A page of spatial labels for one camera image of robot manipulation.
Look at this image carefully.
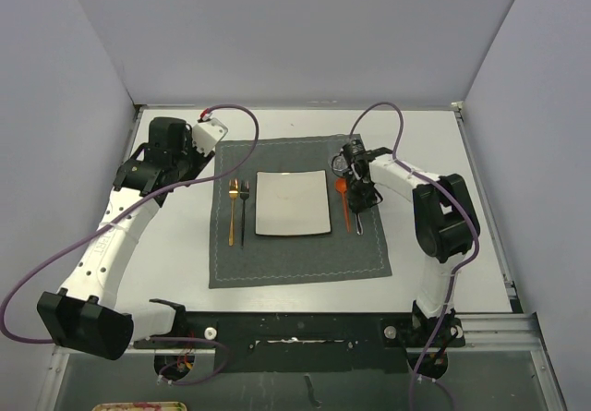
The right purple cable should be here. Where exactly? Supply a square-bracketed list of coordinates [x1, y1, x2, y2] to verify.
[348, 101, 481, 411]

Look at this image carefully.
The dark grey cloth placemat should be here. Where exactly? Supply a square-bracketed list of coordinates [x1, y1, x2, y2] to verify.
[209, 135, 392, 288]

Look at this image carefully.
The gold fork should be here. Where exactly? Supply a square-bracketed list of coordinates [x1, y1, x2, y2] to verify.
[228, 178, 239, 247]

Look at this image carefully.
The purple cable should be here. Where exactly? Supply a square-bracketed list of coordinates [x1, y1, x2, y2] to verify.
[348, 101, 481, 411]
[0, 103, 260, 387]

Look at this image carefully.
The white square plate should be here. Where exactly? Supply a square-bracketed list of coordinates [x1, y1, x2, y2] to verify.
[255, 170, 332, 237]

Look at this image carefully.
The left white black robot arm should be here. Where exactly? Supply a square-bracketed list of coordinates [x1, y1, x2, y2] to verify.
[37, 116, 228, 360]

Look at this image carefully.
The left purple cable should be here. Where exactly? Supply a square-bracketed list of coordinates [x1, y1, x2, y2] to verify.
[0, 103, 260, 387]

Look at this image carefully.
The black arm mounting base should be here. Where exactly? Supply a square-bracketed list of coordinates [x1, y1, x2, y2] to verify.
[133, 312, 465, 373]

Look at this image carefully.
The floral tray edge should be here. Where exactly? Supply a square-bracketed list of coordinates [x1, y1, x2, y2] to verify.
[92, 401, 188, 411]

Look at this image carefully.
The clear plastic cup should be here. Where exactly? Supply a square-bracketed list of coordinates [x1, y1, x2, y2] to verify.
[329, 151, 349, 176]

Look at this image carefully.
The silver table knife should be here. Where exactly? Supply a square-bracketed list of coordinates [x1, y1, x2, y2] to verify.
[355, 212, 364, 236]

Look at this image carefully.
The dark handled silver fork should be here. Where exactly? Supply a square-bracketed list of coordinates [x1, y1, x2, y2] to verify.
[239, 180, 250, 248]

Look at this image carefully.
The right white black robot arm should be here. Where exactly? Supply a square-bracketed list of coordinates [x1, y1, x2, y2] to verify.
[339, 139, 480, 345]

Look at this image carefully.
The orange plastic spoon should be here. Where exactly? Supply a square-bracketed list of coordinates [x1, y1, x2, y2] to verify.
[334, 177, 351, 233]

